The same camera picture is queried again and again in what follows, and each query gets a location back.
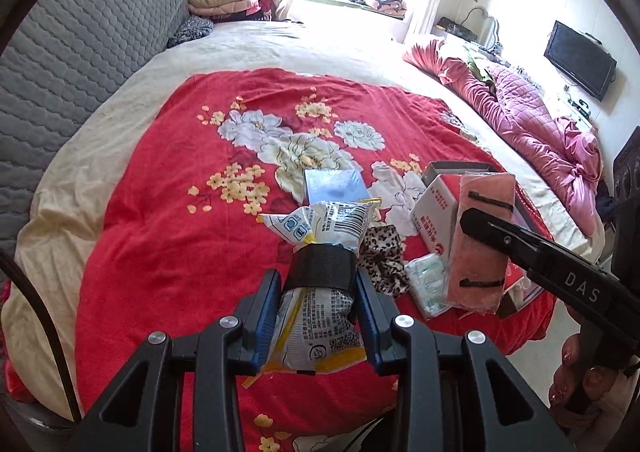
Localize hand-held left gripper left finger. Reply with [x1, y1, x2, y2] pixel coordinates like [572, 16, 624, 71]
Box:
[72, 269, 283, 452]

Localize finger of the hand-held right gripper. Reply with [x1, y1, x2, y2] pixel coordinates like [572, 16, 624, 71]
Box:
[459, 208, 557, 275]

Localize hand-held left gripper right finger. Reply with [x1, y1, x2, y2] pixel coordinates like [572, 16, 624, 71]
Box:
[356, 268, 573, 452]

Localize pink cloth with black clips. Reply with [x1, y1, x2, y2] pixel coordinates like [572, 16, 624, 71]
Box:
[446, 173, 517, 317]

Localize black elastic band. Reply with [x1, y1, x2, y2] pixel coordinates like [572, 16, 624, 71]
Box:
[289, 246, 359, 293]

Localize grey storage box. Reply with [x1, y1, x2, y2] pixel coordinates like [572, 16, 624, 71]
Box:
[421, 160, 554, 321]

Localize yellow and white snack bag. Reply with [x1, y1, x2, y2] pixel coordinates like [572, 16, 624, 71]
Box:
[242, 199, 382, 389]

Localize person's right hand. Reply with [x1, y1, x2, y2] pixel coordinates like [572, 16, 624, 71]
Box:
[548, 332, 624, 429]

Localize leopard print scrunchie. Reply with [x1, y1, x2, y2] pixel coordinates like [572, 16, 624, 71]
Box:
[357, 224, 412, 299]

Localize red and white carton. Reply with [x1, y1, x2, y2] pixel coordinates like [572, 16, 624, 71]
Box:
[410, 174, 468, 257]

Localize teal tissue packet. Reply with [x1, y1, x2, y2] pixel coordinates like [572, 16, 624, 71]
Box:
[405, 253, 459, 319]

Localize dark clothes pile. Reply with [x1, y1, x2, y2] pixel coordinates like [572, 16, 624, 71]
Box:
[595, 182, 619, 223]

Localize pink quilt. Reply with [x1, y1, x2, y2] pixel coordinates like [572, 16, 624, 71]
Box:
[402, 38, 604, 239]

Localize red floral blanket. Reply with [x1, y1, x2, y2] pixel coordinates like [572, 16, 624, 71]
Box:
[75, 68, 557, 452]

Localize white tv cabinet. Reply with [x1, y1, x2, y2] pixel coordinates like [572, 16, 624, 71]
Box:
[550, 86, 602, 133]

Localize blue box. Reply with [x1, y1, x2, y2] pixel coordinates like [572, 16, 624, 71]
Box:
[304, 168, 372, 209]

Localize green cloth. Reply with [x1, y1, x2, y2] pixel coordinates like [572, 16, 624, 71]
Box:
[462, 44, 497, 83]

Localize black television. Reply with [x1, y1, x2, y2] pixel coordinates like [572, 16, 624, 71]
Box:
[544, 20, 618, 102]

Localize silver metal object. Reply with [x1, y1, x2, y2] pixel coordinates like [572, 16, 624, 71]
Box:
[467, 6, 502, 48]

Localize black bag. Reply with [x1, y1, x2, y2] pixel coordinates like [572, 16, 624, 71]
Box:
[436, 16, 482, 38]

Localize bed with cream sheet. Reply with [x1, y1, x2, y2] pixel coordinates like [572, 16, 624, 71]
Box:
[0, 20, 607, 429]

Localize dark patterned pillow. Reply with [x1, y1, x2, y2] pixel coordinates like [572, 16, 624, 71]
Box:
[167, 16, 215, 49]

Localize grey quilted headboard cover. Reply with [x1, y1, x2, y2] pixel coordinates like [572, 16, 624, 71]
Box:
[0, 0, 194, 253]

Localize black cable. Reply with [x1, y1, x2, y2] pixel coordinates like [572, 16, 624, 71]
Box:
[0, 249, 82, 426]

